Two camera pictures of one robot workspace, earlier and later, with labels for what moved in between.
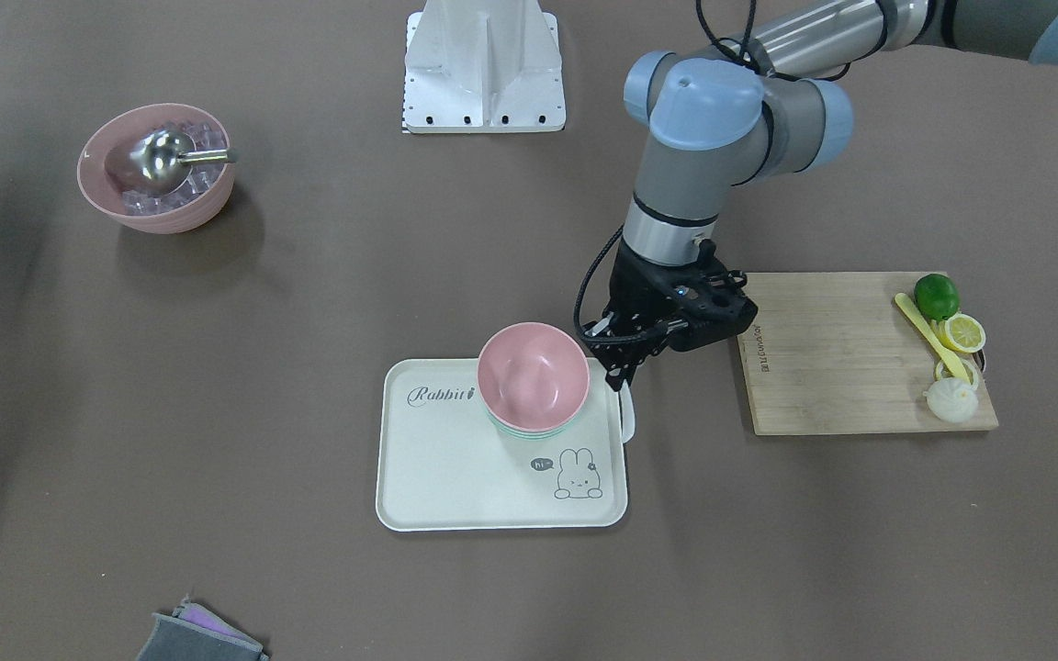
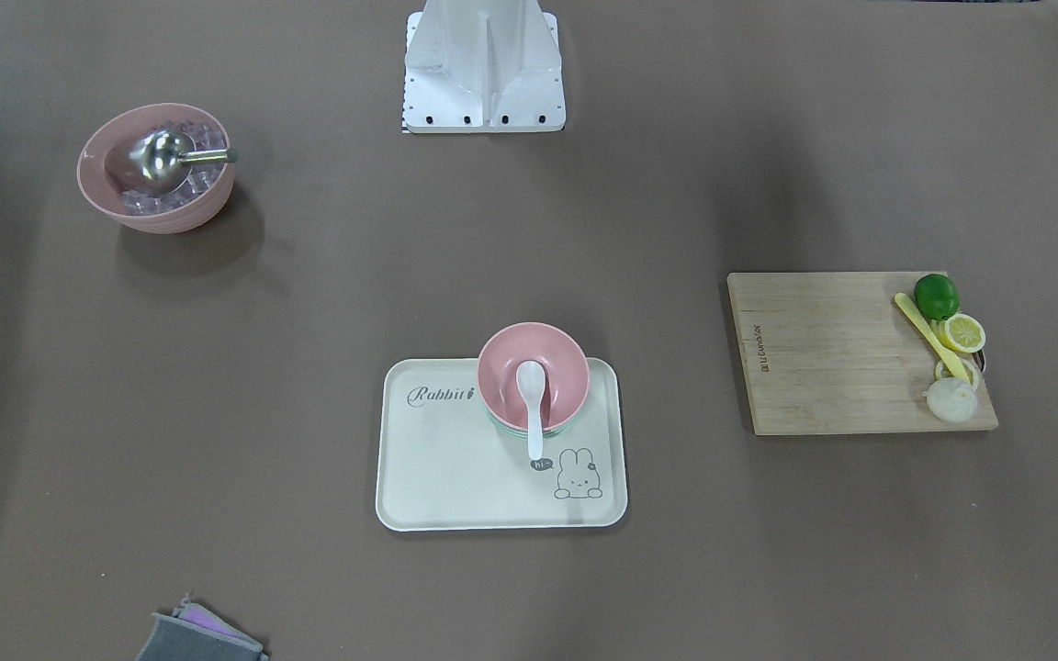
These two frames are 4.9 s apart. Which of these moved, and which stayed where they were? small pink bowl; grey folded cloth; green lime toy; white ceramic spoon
Moved: white ceramic spoon
Stayed: grey folded cloth; small pink bowl; green lime toy
